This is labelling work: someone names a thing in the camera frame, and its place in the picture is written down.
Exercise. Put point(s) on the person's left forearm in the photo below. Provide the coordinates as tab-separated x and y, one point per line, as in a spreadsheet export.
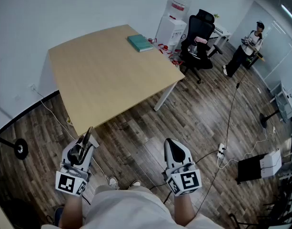
70	211

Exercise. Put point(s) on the slim metallic object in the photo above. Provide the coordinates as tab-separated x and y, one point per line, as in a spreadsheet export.
86	139

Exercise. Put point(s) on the pink packet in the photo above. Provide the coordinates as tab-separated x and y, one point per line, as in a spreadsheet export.
201	40

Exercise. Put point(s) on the black stand with round base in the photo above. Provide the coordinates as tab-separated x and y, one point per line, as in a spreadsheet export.
20	148
264	120

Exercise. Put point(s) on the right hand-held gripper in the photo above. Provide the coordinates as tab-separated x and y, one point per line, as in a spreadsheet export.
187	179

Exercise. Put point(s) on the black office chair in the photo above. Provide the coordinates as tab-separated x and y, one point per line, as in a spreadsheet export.
198	32

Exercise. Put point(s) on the person's beige shorts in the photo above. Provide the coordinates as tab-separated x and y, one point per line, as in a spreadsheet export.
126	209

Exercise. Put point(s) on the wooden table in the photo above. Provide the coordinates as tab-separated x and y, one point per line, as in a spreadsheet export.
107	75

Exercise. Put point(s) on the person's right white shoe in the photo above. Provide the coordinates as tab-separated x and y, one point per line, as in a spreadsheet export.
135	183

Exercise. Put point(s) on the white wall socket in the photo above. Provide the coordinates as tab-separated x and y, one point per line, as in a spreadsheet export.
33	87

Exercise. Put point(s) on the ceiling light strip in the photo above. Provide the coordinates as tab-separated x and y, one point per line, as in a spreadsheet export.
289	14

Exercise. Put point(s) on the small green plant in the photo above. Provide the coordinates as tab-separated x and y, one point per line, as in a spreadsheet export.
216	15

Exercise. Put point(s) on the small black side table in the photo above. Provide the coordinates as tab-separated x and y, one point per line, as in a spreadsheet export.
254	59

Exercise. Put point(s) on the clear water bottle red label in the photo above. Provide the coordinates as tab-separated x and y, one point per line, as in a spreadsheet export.
179	5

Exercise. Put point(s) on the black box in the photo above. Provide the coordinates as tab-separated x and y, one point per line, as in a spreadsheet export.
250	167

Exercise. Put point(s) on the white power strip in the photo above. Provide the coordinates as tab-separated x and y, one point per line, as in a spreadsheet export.
221	149

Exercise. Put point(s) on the white water dispenser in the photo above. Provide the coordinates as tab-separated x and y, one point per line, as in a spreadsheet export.
170	31

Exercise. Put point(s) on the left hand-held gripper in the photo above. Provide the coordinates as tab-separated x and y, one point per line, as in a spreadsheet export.
70	180

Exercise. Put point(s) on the person's left white shoe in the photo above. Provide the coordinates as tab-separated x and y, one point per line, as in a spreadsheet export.
113	182

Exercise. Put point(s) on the white glass cabinet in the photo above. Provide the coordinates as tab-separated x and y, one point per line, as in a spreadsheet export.
285	101

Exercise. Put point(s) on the row of red-capped bottles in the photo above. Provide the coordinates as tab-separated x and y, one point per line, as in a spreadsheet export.
166	50

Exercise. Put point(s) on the person's white shoe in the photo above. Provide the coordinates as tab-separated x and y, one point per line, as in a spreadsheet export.
135	183
113	182

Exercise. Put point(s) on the teal book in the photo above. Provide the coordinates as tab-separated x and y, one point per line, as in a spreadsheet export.
139	43

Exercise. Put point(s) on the black metal rack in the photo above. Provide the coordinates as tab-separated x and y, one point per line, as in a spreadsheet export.
279	204

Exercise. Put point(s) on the white desk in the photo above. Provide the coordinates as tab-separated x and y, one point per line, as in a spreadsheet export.
220	32

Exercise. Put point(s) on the white box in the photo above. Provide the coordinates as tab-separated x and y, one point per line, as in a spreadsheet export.
270	163

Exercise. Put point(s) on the person's right forearm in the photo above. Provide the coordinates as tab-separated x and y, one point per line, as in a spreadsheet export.
185	209

